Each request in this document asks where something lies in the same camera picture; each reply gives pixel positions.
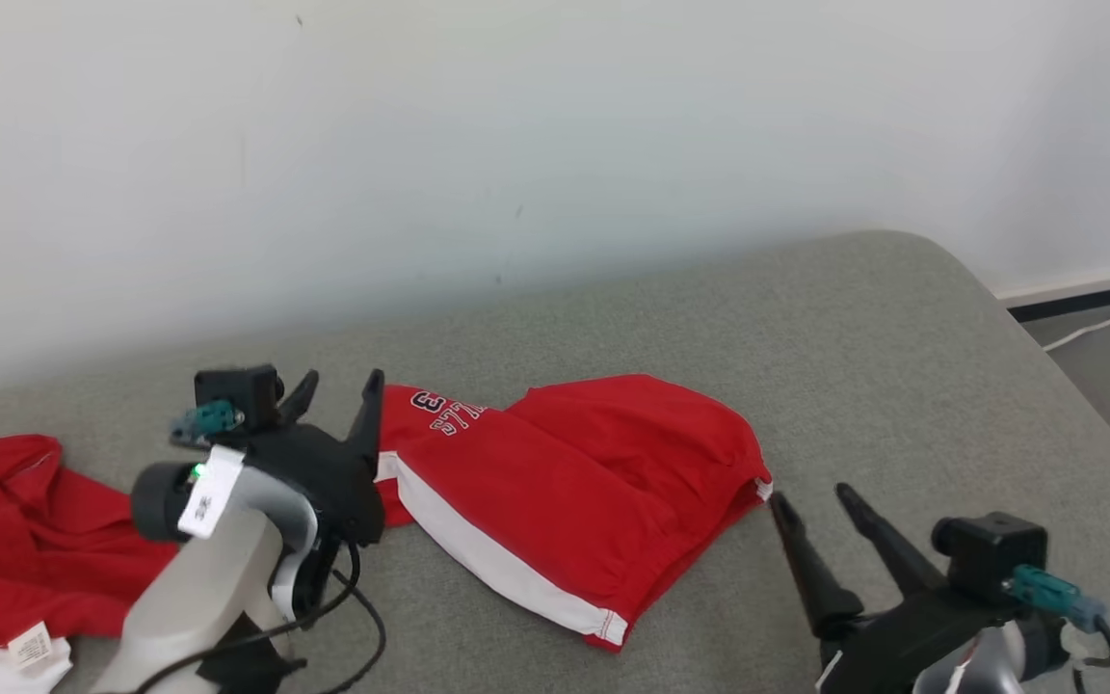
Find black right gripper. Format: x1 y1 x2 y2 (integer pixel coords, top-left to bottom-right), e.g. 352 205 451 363
771 483 1026 694

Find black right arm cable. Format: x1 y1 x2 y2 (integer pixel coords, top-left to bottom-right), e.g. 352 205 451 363
1056 617 1110 672

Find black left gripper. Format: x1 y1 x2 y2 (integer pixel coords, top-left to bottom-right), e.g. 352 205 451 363
220 369 387 547

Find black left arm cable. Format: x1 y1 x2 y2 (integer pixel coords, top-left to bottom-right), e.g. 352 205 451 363
131 540 388 694

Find white floor cable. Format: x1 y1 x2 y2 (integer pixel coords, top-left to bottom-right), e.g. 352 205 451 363
1044 294 1110 354

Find teal camera connector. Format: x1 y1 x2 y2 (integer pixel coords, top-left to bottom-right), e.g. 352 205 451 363
1003 564 1110 633
170 400 246 447

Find wall skirting board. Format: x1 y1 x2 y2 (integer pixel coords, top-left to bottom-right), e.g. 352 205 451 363
993 258 1110 324

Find red jersey with white sleeves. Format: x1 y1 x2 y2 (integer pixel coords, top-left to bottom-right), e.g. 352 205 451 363
0 434 180 694

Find red shorts with white hem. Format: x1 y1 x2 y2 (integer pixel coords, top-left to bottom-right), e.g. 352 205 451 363
377 374 774 654

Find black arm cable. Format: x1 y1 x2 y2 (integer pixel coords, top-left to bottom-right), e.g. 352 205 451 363
131 540 388 694
1056 617 1110 672

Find white paper tag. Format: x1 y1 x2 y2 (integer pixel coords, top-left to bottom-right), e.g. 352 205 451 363
177 445 246 539

